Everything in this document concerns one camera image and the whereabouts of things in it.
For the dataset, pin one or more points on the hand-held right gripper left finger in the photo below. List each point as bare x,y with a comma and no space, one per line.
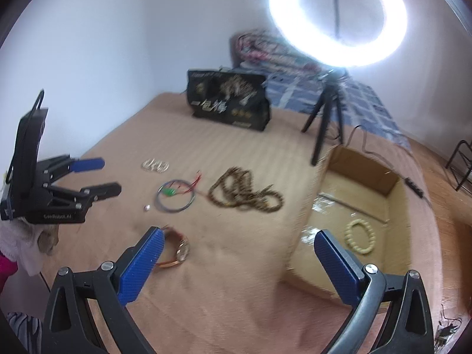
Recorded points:
142,265

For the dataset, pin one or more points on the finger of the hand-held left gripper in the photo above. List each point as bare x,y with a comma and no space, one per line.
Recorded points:
88,164
105,190

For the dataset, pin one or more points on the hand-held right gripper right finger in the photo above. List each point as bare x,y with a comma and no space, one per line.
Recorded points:
335,265

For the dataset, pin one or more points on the cardboard box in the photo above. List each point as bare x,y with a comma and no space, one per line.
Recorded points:
363,175

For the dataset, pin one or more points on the person's left hand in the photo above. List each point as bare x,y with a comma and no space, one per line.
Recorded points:
48,241

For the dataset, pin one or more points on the clear plastic bag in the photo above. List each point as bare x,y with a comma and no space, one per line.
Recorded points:
324,201
308,236

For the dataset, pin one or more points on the tangled thin strands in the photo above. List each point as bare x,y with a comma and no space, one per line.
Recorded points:
448,330

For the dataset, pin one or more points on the striped cloth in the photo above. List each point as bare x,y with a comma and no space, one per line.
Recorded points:
20,328

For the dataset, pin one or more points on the black printed bag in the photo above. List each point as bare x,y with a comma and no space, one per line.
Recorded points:
228,99

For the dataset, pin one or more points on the black metal clothes rack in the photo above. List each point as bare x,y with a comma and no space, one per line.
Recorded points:
457,169

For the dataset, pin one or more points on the black tripod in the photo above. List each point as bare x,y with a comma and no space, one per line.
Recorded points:
326,107

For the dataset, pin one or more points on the blue checked bed sheet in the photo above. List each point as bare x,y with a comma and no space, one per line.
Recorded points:
354,103

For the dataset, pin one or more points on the folded floral quilt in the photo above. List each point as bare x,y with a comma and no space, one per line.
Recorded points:
265,51

